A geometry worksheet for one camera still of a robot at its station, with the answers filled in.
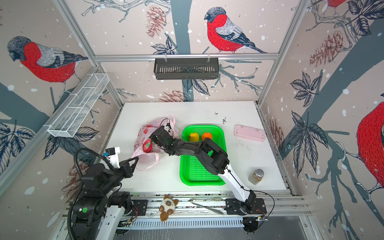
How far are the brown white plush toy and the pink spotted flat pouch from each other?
580mm

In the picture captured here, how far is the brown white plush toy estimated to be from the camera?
2.36 feet

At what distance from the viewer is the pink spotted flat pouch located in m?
1.00
